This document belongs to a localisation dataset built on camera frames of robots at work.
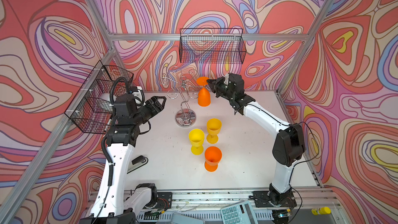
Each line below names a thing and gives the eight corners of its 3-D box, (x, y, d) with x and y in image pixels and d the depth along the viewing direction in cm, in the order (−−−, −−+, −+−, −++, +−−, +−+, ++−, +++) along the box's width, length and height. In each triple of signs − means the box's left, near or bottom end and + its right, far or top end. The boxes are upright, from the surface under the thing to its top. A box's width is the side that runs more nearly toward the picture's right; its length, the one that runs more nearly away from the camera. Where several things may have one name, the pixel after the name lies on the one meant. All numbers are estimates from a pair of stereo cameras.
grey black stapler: (130, 172, 84) (126, 169, 80) (128, 166, 86) (124, 163, 82) (149, 163, 87) (146, 159, 83) (147, 157, 89) (144, 153, 85)
